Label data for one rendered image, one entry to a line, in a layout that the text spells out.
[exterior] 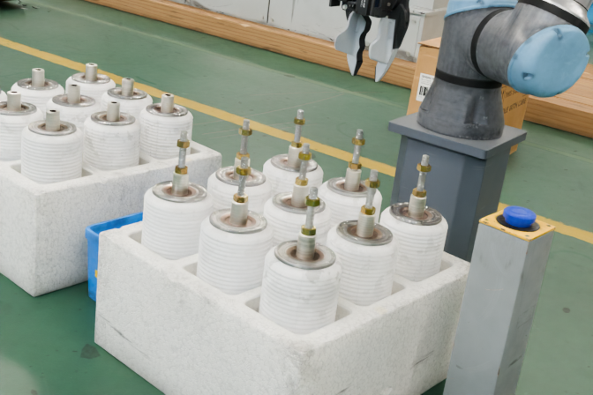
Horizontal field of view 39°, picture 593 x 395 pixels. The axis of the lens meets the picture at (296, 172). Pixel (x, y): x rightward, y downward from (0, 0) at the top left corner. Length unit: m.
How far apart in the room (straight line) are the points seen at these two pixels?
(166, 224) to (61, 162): 0.30
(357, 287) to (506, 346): 0.20
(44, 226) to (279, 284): 0.49
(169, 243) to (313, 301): 0.25
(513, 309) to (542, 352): 0.40
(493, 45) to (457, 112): 0.15
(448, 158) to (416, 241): 0.30
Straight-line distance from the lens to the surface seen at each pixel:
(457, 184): 1.45
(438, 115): 1.45
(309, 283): 1.00
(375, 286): 1.11
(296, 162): 1.33
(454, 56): 1.44
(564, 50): 1.33
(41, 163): 1.40
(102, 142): 1.45
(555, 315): 1.60
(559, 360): 1.46
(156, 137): 1.53
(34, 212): 1.36
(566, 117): 2.86
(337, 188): 1.26
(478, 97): 1.45
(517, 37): 1.33
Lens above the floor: 0.69
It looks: 20 degrees down
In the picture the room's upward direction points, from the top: 7 degrees clockwise
